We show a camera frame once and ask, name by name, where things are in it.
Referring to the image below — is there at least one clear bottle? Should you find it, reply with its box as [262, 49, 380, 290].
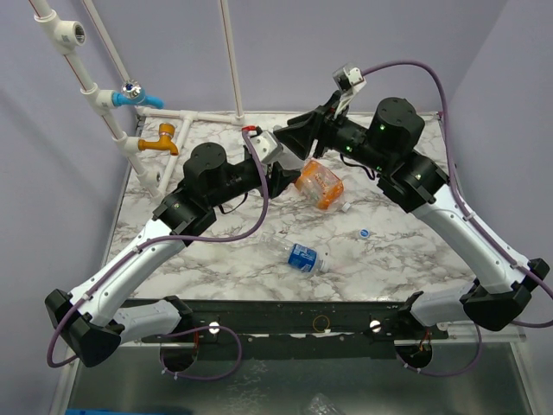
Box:
[278, 150, 305, 170]

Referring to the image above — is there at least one blue label water bottle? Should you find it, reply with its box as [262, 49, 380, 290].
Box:
[258, 233, 330, 274]

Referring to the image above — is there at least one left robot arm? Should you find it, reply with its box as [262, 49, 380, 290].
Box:
[45, 137, 303, 367]

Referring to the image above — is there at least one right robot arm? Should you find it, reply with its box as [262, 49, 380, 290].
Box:
[274, 93, 550, 339]

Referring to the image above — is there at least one orange plastic jar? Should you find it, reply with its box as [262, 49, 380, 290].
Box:
[295, 159, 345, 210]

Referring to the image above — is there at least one orange faucet valve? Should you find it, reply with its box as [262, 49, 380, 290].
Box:
[137, 123, 179, 156]

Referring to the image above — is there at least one blue faucet valve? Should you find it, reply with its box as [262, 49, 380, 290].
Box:
[111, 80, 164, 110]

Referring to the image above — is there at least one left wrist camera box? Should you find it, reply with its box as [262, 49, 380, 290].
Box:
[251, 131, 283, 165]

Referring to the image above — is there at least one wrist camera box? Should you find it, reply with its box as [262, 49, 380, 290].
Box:
[333, 63, 365, 93]
[251, 131, 283, 165]

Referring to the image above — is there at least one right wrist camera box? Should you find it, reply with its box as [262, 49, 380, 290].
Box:
[333, 63, 365, 93]

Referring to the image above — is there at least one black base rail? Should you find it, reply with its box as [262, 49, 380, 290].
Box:
[116, 297, 450, 361]

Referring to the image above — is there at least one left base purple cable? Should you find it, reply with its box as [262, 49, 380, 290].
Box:
[158, 323, 244, 382]

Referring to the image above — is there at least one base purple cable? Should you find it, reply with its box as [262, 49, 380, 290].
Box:
[158, 323, 244, 382]
[397, 322, 483, 377]

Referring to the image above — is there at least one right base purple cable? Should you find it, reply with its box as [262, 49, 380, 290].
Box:
[397, 322, 483, 377]

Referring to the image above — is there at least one white pvc pipe frame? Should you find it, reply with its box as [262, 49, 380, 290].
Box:
[30, 1, 245, 201]

